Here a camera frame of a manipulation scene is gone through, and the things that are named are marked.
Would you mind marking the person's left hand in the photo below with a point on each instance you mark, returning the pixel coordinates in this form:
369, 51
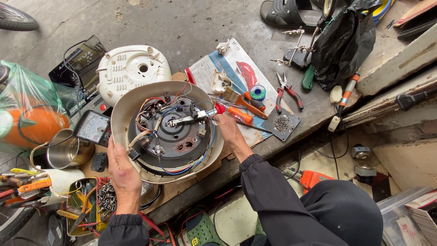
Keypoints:
125, 181

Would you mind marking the white rice cooker base cover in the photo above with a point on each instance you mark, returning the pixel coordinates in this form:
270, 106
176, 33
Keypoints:
131, 70

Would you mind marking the black sandal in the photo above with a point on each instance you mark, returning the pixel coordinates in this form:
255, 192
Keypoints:
286, 13

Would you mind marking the white plug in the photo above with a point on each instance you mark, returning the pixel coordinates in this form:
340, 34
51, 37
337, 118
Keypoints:
336, 94
334, 124

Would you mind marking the green sandal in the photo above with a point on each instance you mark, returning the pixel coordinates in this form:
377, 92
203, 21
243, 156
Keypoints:
260, 228
203, 230

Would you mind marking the pile of small silver screws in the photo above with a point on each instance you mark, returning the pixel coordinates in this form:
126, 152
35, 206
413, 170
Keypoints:
282, 123

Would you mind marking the round black disc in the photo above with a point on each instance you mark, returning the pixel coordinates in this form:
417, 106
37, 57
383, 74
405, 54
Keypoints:
55, 230

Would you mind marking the printed paper sheet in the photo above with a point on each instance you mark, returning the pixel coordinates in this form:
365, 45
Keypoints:
218, 63

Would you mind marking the crumpled white tissue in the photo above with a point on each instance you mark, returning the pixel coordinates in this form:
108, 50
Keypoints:
223, 46

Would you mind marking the red-tipped metal switch lever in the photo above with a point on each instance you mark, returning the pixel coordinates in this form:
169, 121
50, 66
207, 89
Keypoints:
191, 117

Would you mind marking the metal caster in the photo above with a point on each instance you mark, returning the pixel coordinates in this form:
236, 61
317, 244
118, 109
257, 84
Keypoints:
365, 170
361, 152

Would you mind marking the person's right hand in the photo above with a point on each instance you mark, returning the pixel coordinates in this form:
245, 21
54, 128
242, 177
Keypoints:
232, 135

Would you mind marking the orange gas canister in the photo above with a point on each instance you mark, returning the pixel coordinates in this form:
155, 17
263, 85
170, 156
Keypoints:
41, 126

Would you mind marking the black power plug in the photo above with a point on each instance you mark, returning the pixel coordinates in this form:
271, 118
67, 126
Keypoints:
409, 100

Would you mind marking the beige rice cooker body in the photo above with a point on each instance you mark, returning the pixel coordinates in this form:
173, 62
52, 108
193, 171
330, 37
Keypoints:
119, 112

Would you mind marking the bicycle wheel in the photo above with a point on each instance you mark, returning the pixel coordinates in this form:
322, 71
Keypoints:
17, 21
13, 220

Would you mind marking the yellow tray of tools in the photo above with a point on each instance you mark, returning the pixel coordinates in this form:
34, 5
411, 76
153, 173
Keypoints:
76, 205

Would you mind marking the white plastic socket part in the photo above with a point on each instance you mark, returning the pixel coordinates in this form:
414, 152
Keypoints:
218, 82

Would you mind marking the pile of screws in tray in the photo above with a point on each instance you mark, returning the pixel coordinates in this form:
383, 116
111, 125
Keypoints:
107, 200

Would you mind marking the black glass induction cooktop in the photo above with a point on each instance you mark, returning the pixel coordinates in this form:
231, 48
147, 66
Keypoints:
85, 58

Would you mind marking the helping hands clip stand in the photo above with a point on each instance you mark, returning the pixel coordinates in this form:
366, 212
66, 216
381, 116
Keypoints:
295, 58

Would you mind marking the orange power tool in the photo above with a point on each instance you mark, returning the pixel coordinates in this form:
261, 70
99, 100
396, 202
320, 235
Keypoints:
312, 178

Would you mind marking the black metal plate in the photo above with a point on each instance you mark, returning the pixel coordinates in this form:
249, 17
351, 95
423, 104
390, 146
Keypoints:
292, 131

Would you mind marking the blue solder spool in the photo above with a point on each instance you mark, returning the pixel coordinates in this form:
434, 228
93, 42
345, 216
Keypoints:
258, 93

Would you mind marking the clear plastic box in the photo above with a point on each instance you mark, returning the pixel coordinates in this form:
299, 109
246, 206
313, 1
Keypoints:
403, 218

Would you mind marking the white cup of hand tools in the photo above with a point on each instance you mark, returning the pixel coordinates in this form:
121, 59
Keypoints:
65, 181

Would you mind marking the steel pot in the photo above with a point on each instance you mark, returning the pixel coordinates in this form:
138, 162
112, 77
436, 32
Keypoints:
65, 152

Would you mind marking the black plastic bag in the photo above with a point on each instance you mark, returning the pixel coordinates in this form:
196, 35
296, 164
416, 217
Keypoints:
341, 47

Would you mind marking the black analog multimeter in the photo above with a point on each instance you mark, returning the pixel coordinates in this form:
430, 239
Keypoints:
92, 127

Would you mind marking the green plastic bag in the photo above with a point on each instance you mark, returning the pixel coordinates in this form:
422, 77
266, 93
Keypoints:
24, 88

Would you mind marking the small black adapter block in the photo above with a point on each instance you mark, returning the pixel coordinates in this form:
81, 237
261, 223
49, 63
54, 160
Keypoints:
99, 162

